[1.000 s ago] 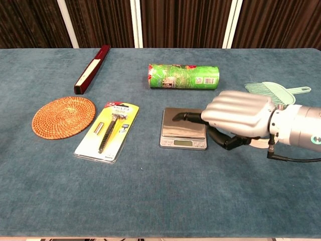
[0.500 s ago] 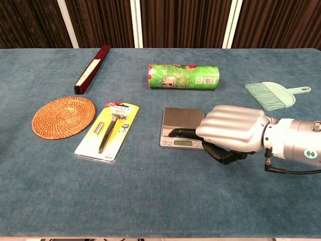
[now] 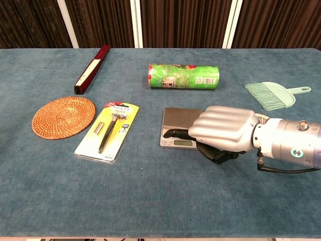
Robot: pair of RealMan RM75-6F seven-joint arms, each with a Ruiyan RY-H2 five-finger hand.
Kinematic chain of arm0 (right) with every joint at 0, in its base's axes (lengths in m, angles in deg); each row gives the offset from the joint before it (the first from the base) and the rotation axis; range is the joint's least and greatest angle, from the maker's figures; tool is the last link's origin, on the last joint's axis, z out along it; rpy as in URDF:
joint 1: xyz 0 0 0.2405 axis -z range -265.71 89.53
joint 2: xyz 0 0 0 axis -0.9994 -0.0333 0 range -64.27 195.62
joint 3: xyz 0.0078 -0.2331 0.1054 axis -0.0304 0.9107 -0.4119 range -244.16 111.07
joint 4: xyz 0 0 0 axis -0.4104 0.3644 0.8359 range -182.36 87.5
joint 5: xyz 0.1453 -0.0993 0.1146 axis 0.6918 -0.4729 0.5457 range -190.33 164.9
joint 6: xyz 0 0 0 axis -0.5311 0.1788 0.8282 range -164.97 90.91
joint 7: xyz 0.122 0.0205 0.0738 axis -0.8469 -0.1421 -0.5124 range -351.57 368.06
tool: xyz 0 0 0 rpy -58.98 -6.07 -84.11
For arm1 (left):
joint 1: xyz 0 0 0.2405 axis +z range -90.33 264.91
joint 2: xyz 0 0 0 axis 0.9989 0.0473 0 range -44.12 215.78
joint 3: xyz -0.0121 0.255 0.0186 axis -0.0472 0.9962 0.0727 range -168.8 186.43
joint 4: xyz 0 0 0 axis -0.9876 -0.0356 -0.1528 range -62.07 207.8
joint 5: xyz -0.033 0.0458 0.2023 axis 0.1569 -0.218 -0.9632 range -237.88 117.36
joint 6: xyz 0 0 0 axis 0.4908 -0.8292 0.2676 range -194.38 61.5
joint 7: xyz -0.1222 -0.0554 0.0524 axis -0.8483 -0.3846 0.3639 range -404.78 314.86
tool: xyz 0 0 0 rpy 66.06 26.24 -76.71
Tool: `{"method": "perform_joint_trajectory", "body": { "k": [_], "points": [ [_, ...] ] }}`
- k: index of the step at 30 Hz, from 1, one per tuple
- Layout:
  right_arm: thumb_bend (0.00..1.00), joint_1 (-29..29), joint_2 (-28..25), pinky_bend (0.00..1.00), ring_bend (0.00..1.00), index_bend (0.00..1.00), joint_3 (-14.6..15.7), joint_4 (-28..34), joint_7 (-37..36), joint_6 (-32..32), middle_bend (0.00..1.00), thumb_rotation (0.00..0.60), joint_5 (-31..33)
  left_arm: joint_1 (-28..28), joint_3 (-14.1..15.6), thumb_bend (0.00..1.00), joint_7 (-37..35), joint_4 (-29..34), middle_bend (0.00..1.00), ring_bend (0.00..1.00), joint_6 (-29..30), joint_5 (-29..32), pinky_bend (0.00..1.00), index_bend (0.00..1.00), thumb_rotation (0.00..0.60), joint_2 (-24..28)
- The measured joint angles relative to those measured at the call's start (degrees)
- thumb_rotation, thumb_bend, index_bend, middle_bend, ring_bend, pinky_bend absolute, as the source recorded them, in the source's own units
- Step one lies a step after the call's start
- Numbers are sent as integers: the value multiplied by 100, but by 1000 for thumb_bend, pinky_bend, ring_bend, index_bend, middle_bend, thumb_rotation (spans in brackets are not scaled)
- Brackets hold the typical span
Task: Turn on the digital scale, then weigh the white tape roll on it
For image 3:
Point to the mint green brush dustpan set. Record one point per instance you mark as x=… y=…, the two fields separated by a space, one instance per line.
x=283 y=96

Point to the yellow razor blister pack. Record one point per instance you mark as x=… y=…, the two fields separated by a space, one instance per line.
x=118 y=118

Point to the dark wood partition screen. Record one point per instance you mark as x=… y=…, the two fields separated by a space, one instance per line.
x=180 y=22

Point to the silver digital kitchen scale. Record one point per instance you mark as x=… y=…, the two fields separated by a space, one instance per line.
x=180 y=118

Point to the dark red long box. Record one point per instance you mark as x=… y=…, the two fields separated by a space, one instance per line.
x=87 y=75

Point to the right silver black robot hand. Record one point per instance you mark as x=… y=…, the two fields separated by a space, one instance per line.
x=223 y=128

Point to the green printed bag roll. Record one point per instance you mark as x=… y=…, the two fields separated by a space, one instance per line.
x=185 y=76

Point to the round woven rattan coaster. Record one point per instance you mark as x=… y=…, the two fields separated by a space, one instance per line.
x=64 y=118

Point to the blue table cloth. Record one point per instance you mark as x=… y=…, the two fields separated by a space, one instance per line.
x=150 y=195

